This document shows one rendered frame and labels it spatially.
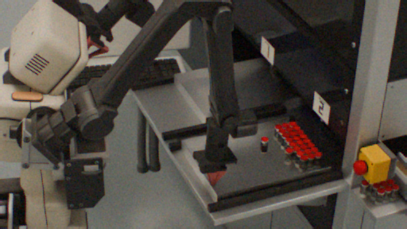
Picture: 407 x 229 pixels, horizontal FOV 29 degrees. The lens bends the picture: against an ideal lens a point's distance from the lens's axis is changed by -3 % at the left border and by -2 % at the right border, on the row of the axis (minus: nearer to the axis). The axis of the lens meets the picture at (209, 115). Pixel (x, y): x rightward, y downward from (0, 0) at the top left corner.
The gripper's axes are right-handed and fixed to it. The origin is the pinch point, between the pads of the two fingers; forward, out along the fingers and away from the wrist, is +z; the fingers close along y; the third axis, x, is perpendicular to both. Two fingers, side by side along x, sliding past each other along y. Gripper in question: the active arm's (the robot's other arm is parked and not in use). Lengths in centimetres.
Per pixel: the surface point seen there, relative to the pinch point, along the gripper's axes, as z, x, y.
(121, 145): 90, 142, 20
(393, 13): -53, -11, 37
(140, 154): 62, 97, 14
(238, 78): 1, 50, 29
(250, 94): 0.6, 40.1, 29.0
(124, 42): 5, 89, 3
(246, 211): 2.3, -10.8, 5.8
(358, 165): -12.7, -17.8, 32.3
